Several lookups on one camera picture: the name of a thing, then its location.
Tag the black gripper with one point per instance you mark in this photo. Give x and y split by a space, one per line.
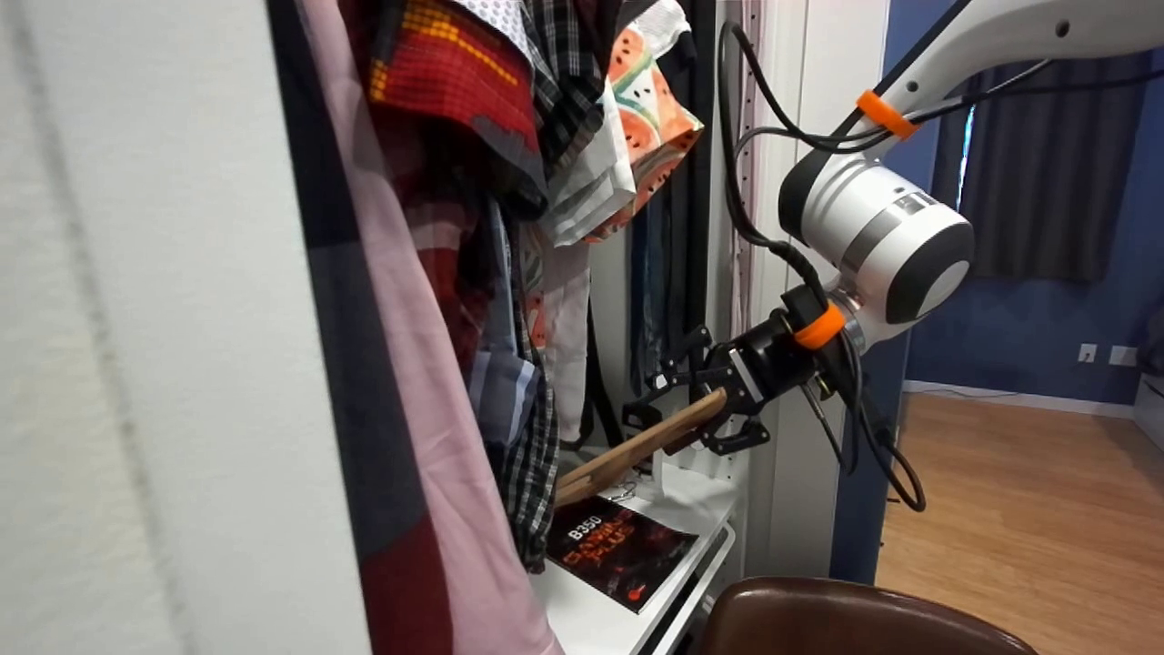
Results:
776 360

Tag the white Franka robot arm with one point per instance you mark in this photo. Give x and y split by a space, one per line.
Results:
886 239

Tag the white shelf drawer unit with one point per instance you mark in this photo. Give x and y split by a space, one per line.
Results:
584 620

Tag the white crumpled cloth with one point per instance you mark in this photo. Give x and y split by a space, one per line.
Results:
697 484

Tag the dark blue hanging jeans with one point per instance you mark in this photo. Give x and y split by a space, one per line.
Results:
649 304

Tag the white mesh garment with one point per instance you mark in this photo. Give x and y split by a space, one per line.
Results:
567 350

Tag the black red book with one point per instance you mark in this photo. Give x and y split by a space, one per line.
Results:
613 550

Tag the black white checked shirt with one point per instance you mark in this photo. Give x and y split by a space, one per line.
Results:
533 484

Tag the brown leather chair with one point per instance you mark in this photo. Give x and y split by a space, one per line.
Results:
848 624

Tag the pink dress shirt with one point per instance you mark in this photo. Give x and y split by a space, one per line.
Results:
429 425

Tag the dark window curtain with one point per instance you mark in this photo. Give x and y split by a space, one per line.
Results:
1068 204
949 159

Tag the white pegged closet panel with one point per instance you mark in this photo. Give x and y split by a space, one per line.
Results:
837 60

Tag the grey red garment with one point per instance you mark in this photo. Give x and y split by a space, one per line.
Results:
349 367

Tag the dark tartan shirt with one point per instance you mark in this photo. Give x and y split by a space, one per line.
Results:
565 60

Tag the red plaid shirt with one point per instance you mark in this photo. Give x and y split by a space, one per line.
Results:
450 76

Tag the white closet door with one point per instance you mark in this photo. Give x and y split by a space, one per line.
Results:
145 367

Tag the white wall outlet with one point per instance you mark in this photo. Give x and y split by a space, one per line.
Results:
1125 353
1088 350

